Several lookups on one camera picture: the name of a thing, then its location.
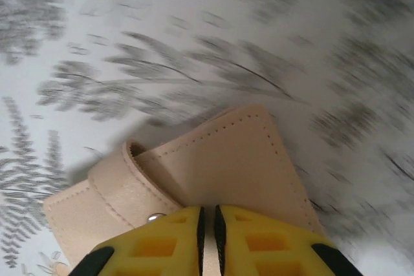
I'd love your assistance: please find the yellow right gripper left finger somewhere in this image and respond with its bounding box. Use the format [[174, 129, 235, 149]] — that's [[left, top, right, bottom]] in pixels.
[[66, 206, 206, 276]]

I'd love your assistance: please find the beige leather card holder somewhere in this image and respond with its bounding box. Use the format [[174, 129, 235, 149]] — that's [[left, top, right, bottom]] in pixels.
[[41, 103, 328, 276]]

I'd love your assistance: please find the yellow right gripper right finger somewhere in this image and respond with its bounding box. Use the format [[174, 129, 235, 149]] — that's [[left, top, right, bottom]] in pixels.
[[214, 204, 356, 276]]

